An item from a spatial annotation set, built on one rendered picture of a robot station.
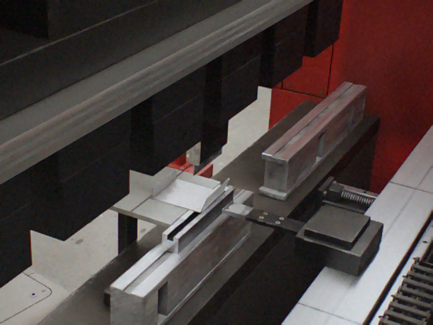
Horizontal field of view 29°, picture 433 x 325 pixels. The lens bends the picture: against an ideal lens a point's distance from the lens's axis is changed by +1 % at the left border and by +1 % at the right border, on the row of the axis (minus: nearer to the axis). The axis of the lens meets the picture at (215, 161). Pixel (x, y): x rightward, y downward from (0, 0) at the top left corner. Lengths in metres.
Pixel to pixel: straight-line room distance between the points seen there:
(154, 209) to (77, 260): 1.72
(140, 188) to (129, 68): 0.84
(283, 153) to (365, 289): 0.51
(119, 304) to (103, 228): 2.02
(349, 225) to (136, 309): 0.36
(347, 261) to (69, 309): 0.46
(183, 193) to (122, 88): 0.85
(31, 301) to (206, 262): 1.08
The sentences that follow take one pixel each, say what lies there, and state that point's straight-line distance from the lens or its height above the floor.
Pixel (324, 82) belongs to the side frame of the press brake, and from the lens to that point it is 2.23.
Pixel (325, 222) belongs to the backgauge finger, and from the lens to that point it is 1.36.
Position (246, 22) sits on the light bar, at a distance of 0.82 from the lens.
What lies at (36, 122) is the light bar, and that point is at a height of 1.48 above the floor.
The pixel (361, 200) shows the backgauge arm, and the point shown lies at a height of 0.86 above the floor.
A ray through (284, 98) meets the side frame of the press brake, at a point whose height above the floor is 0.87.
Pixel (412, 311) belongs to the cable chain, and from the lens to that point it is 1.18.
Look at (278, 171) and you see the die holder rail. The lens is 1.73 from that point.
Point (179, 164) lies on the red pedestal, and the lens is 3.52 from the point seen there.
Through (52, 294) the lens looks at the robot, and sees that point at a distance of 2.48.
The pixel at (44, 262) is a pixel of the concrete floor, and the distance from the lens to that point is 3.13.
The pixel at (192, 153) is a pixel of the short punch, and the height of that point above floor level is 1.12.
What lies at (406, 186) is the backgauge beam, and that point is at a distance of 1.62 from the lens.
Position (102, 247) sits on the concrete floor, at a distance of 3.20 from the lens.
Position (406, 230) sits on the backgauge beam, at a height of 0.98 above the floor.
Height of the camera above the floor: 1.71
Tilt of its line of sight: 26 degrees down
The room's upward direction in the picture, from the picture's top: 3 degrees clockwise
